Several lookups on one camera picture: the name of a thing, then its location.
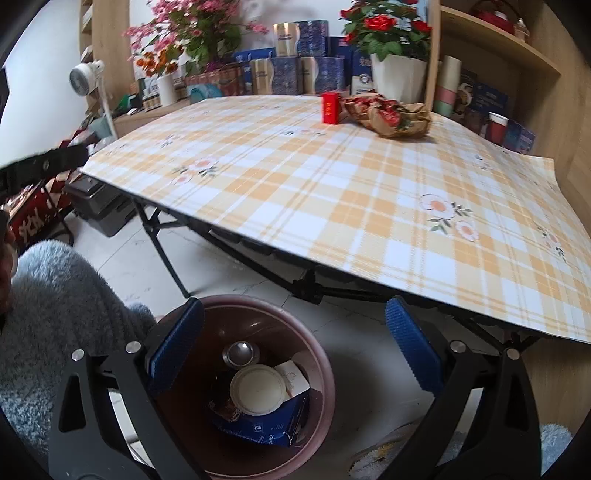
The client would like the crushed red soda can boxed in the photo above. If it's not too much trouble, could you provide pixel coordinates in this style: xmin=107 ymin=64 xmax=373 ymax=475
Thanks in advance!
xmin=222 ymin=340 xmax=259 ymax=370

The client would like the green paper cup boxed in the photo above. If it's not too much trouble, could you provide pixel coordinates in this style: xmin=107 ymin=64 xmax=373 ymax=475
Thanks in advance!
xmin=229 ymin=365 xmax=287 ymax=416

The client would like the blue coffee box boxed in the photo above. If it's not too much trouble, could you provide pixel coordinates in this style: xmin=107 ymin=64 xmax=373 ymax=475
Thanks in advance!
xmin=221 ymin=360 xmax=311 ymax=447

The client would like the red cigarette box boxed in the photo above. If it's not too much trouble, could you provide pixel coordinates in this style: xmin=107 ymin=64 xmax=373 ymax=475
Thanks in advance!
xmin=322 ymin=91 xmax=342 ymax=125

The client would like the brown red paper bag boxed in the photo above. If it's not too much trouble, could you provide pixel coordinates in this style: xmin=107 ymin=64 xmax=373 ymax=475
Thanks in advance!
xmin=342 ymin=92 xmax=432 ymax=139

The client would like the maroon trash bin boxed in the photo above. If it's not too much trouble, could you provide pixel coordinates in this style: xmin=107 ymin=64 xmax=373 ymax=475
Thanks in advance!
xmin=146 ymin=295 xmax=335 ymax=479

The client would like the person's hand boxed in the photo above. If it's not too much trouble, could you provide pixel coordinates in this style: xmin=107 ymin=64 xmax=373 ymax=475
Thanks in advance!
xmin=0 ymin=210 xmax=17 ymax=315

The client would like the grey storage case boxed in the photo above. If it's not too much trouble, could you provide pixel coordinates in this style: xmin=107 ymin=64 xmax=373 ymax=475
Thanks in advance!
xmin=64 ymin=174 xmax=136 ymax=238

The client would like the white desk fan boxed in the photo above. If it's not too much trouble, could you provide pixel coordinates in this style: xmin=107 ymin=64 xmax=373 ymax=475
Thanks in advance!
xmin=69 ymin=60 xmax=118 ymax=139

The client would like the grey fluffy cushion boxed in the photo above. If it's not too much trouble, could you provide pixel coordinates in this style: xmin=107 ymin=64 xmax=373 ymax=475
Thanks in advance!
xmin=1 ymin=240 xmax=155 ymax=460

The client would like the white slim vase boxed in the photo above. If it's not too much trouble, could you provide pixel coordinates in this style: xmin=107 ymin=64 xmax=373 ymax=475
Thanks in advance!
xmin=156 ymin=74 xmax=178 ymax=107

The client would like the pink blossom plant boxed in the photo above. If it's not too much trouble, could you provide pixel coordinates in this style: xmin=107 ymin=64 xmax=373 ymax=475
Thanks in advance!
xmin=124 ymin=0 xmax=269 ymax=77

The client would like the woven flower basket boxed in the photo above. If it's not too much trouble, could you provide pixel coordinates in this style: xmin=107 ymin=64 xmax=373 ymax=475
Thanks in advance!
xmin=185 ymin=65 xmax=245 ymax=104

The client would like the yellow plaid tablecloth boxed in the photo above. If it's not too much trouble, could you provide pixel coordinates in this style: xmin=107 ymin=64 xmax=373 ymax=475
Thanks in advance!
xmin=84 ymin=95 xmax=590 ymax=342

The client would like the blue gold gift box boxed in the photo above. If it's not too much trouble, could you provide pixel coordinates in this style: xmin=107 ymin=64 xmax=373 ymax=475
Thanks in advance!
xmin=301 ymin=57 xmax=346 ymax=95
xmin=249 ymin=57 xmax=303 ymax=95
xmin=273 ymin=20 xmax=329 ymax=57

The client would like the blue box on shelf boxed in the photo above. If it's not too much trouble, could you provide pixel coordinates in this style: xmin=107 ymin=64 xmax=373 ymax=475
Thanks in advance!
xmin=502 ymin=120 xmax=536 ymax=154

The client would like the red white cup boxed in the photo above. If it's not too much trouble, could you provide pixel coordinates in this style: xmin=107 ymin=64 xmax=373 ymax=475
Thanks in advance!
xmin=486 ymin=112 xmax=509 ymax=145

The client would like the stack of paper cups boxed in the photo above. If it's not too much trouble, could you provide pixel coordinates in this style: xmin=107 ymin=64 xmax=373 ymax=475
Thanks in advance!
xmin=433 ymin=55 xmax=462 ymax=117

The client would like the wooden shelf unit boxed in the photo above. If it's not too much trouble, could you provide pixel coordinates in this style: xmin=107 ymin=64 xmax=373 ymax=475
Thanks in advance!
xmin=424 ymin=0 xmax=569 ymax=158

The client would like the white flower pot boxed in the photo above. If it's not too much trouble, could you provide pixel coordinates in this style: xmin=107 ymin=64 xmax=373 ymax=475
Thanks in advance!
xmin=370 ymin=53 xmax=428 ymax=103

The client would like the red rose bouquet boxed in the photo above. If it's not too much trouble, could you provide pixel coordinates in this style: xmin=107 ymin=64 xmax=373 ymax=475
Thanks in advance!
xmin=339 ymin=0 xmax=432 ymax=61

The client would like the red basket on shelf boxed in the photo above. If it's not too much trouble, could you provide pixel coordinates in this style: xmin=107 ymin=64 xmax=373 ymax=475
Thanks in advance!
xmin=469 ymin=0 xmax=521 ymax=35

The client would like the folding table frame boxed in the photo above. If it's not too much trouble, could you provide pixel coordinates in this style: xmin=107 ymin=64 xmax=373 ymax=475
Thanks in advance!
xmin=130 ymin=196 xmax=542 ymax=353

